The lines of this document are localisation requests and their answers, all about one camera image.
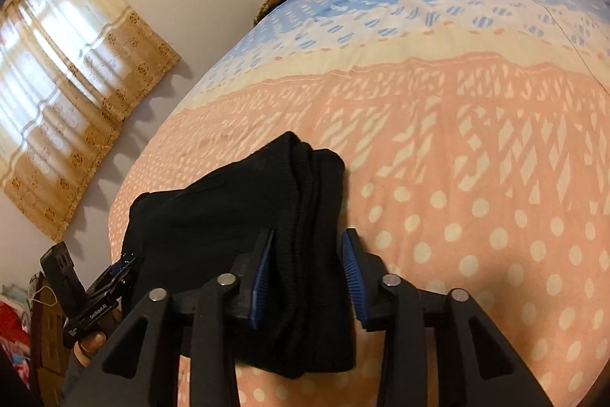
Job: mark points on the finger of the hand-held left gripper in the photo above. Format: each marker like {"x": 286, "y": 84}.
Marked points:
{"x": 114, "y": 276}

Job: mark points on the person's left hand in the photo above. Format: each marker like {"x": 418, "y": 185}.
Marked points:
{"x": 90, "y": 344}

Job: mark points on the black pants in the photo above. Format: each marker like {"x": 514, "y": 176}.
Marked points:
{"x": 305, "y": 197}

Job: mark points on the brown fuzzy object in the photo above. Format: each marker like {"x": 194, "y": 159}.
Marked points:
{"x": 274, "y": 4}

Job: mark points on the tan patterned curtain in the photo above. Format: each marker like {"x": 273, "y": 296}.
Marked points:
{"x": 71, "y": 78}

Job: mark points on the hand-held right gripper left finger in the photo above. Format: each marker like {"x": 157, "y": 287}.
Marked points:
{"x": 261, "y": 288}

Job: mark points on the polka dot bed blanket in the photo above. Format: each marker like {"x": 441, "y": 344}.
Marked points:
{"x": 429, "y": 125}

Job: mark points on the red patterned cloth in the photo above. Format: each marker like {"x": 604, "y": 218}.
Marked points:
{"x": 14, "y": 321}

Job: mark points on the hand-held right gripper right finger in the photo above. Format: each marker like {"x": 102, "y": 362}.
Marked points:
{"x": 355, "y": 278}

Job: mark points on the brown wooden cabinet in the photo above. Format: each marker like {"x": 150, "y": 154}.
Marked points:
{"x": 47, "y": 340}

